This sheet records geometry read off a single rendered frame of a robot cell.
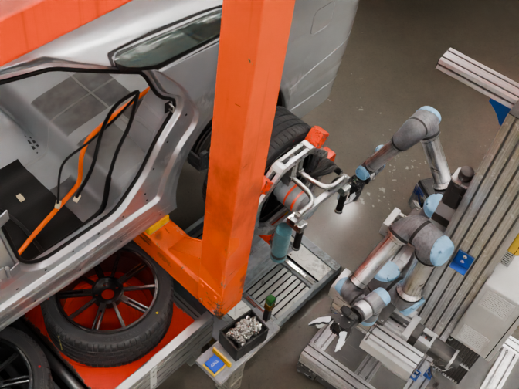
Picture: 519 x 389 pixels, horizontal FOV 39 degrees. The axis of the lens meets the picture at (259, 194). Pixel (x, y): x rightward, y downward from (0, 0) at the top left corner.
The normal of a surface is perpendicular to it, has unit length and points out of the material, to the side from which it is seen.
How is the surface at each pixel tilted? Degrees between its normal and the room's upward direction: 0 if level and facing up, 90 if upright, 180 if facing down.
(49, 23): 90
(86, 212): 0
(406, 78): 0
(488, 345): 90
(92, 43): 42
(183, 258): 90
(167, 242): 0
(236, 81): 90
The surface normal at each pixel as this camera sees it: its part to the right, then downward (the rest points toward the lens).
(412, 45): 0.11, -0.62
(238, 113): -0.68, 0.52
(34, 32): 0.73, 0.58
